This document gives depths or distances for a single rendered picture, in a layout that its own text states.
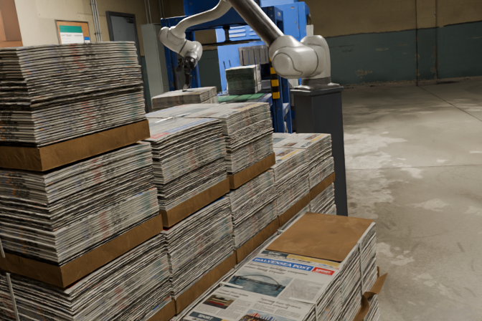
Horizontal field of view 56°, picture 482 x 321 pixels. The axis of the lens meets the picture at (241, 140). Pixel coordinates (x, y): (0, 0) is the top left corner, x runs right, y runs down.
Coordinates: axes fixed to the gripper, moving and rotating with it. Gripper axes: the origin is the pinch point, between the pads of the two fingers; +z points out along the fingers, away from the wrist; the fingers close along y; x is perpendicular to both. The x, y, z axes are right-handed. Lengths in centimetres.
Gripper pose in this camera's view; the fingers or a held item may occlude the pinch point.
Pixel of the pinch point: (181, 79)
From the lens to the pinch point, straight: 265.4
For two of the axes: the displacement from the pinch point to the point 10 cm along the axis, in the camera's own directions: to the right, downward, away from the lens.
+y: 1.7, 7.7, 6.1
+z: -1.3, 6.3, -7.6
